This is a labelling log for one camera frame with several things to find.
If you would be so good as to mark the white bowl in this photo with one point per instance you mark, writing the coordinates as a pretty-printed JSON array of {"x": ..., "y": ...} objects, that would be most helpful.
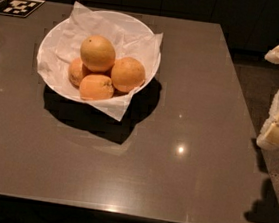
[{"x": 129, "y": 36}]

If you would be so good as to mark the orange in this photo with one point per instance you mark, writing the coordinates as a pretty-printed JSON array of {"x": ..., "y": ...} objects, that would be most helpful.
[
  {"x": 96, "y": 87},
  {"x": 127, "y": 74},
  {"x": 77, "y": 71},
  {"x": 97, "y": 53}
]

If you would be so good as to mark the white paper liner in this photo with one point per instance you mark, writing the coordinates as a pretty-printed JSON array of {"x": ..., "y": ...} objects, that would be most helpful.
[{"x": 119, "y": 102}]

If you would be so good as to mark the black white marker tag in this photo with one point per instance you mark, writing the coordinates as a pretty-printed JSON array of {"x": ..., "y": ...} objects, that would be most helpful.
[{"x": 19, "y": 8}]

